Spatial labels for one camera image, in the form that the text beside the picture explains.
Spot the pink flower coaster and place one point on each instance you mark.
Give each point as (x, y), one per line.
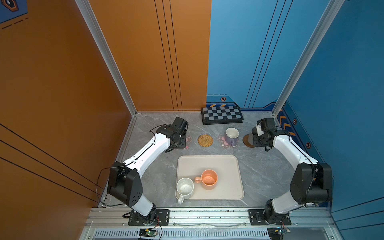
(188, 140)
(224, 144)

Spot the right small circuit board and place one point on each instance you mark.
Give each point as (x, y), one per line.
(277, 234)

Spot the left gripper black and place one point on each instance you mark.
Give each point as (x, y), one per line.
(183, 144)

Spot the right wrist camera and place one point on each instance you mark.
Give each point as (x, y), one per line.
(266, 124)

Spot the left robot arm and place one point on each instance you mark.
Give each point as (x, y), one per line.
(125, 182)

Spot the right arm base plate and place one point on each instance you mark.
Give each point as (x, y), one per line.
(259, 217)

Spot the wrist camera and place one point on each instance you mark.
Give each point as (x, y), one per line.
(266, 124)
(180, 123)

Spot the brown wooden coaster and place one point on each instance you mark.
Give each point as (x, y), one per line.
(246, 141)

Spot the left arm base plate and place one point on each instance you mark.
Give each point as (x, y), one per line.
(159, 216)

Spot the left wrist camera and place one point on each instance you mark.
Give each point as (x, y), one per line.
(180, 123)

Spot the folded checkerboard box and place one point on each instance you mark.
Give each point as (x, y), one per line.
(226, 114)

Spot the woven rattan coaster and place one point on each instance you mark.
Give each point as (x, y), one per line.
(205, 140)

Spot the aluminium front rail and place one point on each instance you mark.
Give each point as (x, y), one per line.
(213, 217)

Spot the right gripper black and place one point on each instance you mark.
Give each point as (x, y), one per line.
(255, 140)

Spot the grey green mug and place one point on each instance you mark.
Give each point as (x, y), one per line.
(250, 140)

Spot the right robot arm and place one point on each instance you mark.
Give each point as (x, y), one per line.
(311, 182)

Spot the lavender mug white inside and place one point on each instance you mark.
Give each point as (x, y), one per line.
(231, 136)

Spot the cream serving tray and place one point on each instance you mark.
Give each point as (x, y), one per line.
(229, 185)

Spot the orange pink mug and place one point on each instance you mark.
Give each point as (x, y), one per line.
(207, 180)

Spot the green circuit board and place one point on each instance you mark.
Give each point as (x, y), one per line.
(148, 233)

